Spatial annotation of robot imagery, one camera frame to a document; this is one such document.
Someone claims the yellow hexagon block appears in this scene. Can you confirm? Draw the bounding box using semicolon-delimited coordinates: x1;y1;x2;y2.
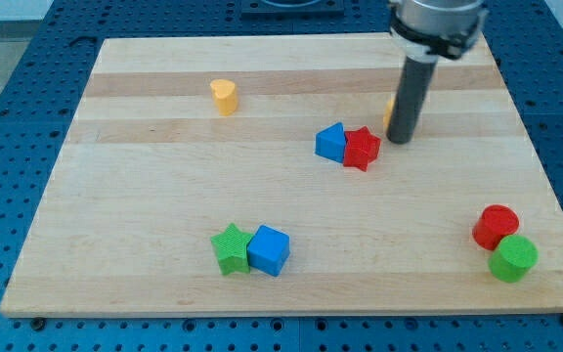
382;98;396;131

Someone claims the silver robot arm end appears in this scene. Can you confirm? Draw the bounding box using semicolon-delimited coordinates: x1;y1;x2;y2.
389;0;489;64

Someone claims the blue triangle block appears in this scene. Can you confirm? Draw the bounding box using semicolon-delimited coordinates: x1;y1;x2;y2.
315;122;346;163

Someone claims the wooden board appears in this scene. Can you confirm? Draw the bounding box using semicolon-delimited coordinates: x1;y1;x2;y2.
0;33;563;318

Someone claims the blue cube block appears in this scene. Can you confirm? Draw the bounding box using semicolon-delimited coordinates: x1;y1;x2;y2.
247;225;290;277

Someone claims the red star block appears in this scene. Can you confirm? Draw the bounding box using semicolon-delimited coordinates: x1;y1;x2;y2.
343;126;381;172

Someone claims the green star block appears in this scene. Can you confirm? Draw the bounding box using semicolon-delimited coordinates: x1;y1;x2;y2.
210;223;254;276

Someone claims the yellow heart block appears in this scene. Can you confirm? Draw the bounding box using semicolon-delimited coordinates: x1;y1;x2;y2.
210;79;238;116

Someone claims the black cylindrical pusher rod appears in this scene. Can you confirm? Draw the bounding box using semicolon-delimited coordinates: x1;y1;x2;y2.
386;57;437;145

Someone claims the dark square mounting plate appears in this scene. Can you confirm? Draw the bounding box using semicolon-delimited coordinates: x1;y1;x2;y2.
240;0;344;19

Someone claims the red cylinder block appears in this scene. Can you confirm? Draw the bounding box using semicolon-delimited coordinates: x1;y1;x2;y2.
471;204;520;250

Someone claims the green cylinder block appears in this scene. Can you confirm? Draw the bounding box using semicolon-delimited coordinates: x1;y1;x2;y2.
488;235;539;284

